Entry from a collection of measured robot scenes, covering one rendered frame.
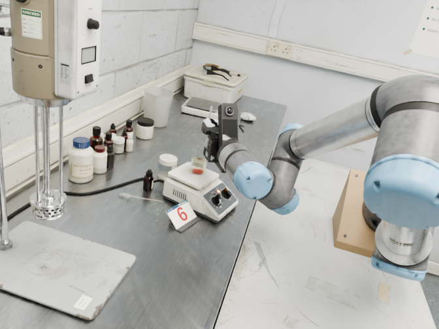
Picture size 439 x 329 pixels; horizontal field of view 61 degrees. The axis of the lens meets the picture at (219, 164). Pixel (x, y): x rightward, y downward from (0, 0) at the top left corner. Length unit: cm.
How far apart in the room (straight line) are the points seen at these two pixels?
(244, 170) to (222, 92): 133
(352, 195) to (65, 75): 85
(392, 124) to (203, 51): 200
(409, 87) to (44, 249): 79
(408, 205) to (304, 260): 53
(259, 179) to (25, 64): 48
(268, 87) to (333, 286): 166
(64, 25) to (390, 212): 55
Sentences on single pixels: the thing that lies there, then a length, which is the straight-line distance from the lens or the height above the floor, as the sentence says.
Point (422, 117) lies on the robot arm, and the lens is 59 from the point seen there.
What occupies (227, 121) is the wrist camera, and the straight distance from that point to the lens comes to 94.
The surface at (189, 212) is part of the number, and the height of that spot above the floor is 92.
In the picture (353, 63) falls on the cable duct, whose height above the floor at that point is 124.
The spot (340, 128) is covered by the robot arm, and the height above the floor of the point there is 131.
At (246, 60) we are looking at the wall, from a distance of 244.
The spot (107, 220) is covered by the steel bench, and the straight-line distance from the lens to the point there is 105.
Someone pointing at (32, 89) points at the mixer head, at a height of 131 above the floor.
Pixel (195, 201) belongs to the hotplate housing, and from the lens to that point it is 108.
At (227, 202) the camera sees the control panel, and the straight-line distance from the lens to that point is 112.
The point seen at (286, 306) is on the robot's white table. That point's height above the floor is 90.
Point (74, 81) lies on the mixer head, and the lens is 65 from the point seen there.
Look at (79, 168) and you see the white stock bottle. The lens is 118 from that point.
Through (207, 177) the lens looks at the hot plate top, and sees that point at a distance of 113.
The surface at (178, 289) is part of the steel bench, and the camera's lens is 87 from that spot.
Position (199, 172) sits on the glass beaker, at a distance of 112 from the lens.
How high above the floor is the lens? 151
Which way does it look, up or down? 25 degrees down
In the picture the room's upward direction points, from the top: 11 degrees clockwise
